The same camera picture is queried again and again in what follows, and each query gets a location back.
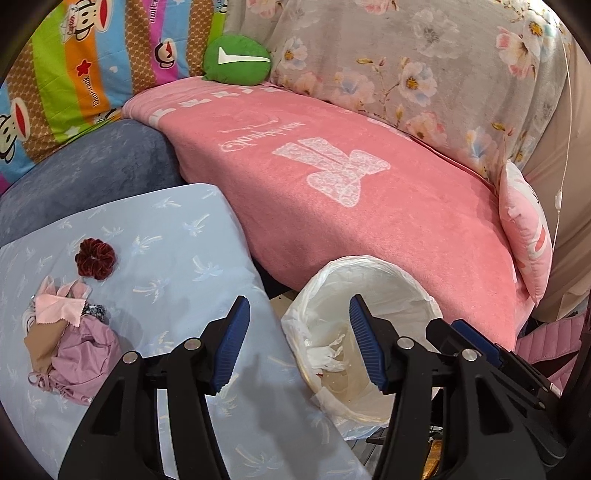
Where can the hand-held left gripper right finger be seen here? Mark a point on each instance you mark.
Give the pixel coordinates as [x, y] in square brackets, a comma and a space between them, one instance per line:
[367, 346]

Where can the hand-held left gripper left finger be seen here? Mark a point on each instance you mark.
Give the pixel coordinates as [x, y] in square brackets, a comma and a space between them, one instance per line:
[231, 344]

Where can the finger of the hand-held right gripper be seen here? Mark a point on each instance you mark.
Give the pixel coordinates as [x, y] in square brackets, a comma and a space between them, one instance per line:
[475, 339]

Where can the white lined trash bin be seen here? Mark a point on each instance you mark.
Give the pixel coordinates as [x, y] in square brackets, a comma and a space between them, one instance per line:
[369, 277]

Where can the leopard-print scrunchie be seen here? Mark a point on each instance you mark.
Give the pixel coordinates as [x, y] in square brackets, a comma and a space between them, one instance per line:
[94, 312]

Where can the mauve cloth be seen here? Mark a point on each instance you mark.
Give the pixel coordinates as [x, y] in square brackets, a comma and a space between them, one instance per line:
[87, 357]

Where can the dark red velvet scrunchie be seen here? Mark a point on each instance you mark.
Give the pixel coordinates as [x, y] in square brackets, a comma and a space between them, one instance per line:
[94, 261]

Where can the light pink cloth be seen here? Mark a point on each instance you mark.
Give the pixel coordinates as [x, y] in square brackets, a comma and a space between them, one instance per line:
[55, 307]

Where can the tan cloth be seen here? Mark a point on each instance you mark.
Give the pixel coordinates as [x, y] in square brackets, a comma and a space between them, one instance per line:
[41, 346]

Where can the pink quilted bag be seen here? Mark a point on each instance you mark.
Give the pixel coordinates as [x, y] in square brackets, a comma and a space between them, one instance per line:
[558, 337]

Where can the light blue palm-print cloth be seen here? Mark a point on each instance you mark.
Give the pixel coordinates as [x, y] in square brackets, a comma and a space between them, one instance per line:
[184, 258]

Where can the pink cartoon pillow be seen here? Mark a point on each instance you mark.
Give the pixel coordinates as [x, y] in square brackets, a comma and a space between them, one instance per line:
[526, 230]

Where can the beige cloth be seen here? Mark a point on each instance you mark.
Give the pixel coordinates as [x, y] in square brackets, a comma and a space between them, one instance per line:
[572, 258]

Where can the pink blanket with bow print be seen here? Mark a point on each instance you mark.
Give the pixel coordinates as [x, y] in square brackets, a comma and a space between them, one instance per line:
[277, 194]

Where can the blue-grey sofa cushion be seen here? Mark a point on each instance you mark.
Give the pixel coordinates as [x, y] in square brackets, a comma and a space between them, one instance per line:
[92, 166]

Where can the green round cushion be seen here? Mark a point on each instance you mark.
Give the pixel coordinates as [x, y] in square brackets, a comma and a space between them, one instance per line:
[235, 69]

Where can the grey floral blanket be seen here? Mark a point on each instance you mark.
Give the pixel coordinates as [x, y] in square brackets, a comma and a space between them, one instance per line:
[392, 46]

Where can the striped monkey-print quilt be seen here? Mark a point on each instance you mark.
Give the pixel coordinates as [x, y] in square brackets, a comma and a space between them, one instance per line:
[92, 55]

